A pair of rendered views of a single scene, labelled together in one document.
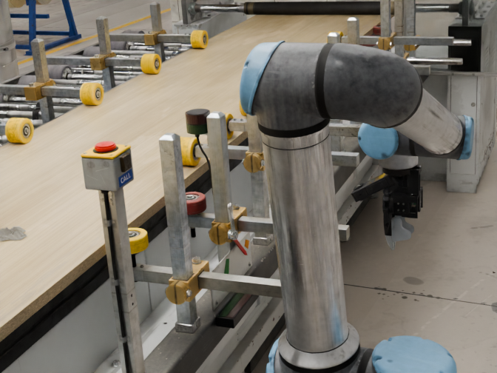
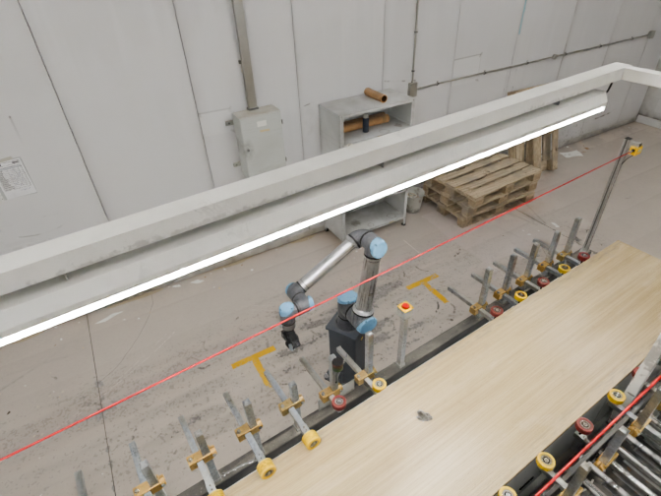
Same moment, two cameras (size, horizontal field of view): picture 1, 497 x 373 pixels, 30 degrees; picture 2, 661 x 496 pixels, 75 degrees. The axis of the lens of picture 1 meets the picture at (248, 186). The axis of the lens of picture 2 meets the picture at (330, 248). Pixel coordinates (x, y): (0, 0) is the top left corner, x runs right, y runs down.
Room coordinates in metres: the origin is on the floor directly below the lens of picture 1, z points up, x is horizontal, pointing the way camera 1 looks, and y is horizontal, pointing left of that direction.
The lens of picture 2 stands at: (3.33, 0.95, 2.99)
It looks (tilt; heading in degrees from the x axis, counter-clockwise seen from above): 37 degrees down; 215
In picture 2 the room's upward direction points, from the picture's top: 3 degrees counter-clockwise
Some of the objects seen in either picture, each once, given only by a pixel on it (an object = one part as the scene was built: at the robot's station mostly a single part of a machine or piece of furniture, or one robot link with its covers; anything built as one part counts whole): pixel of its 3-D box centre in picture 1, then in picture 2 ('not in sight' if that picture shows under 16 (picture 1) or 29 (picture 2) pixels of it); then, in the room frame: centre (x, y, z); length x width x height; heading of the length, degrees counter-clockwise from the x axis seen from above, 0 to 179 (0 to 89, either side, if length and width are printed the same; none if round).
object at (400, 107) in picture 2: not in sight; (366, 170); (-0.52, -1.24, 0.78); 0.90 x 0.45 x 1.55; 153
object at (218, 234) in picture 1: (227, 225); (330, 392); (2.12, 0.06, 0.85); 0.14 x 0.06 x 0.05; 157
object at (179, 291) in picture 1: (188, 281); (365, 375); (1.89, 0.15, 0.81); 0.14 x 0.06 x 0.05; 157
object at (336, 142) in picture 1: (336, 102); (157, 489); (3.03, -0.32, 0.90); 0.04 x 0.04 x 0.48; 67
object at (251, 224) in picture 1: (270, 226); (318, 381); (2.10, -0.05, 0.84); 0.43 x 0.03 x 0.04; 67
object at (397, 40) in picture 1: (392, 39); not in sight; (3.75, -0.64, 0.95); 0.50 x 0.04 x 0.04; 67
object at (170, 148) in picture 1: (179, 237); (369, 360); (1.87, 0.16, 0.93); 0.04 x 0.04 x 0.48; 67
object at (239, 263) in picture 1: (232, 269); (336, 394); (2.06, 0.05, 0.75); 0.26 x 0.01 x 0.10; 157
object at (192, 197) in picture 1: (191, 216); (338, 406); (2.18, 0.15, 0.85); 0.08 x 0.08 x 0.11
